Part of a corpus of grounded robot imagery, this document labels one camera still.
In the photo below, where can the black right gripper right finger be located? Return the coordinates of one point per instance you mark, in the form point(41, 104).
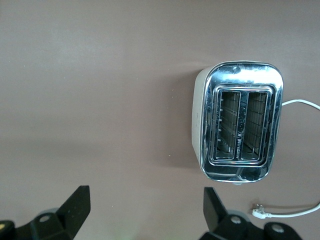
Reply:
point(212, 212)

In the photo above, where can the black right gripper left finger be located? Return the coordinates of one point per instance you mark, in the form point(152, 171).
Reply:
point(72, 215)

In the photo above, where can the white chrome two-slot toaster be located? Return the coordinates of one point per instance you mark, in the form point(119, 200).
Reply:
point(243, 77)

